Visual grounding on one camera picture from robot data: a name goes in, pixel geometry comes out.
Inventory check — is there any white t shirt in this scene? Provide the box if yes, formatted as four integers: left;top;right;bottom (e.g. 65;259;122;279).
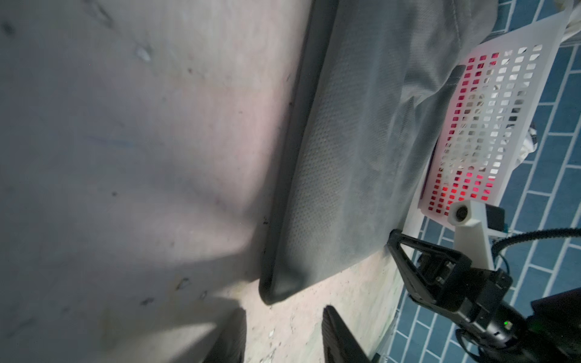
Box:
517;126;538;164

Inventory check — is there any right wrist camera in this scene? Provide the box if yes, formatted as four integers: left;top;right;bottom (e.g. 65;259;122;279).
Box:
447;200;507;270

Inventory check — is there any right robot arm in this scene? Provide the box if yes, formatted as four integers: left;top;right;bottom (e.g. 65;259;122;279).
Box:
387;230;580;362

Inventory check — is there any white plastic laundry basket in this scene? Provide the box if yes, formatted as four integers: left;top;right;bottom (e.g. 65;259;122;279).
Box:
419;9;571;223

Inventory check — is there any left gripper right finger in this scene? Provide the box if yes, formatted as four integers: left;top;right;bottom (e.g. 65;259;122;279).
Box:
322;305;370;363

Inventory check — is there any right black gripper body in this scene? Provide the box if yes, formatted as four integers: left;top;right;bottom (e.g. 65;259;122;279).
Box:
415;253;513;329

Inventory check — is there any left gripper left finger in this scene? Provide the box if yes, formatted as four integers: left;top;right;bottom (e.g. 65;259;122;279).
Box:
204;308;248;363

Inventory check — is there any grey t shirt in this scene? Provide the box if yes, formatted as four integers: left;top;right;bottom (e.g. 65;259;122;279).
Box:
259;1;499;305

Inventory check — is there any red t shirt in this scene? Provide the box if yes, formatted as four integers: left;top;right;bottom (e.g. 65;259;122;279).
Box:
428;53;503;216

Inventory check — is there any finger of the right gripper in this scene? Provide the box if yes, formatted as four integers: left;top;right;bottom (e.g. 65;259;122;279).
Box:
387;230;472;306

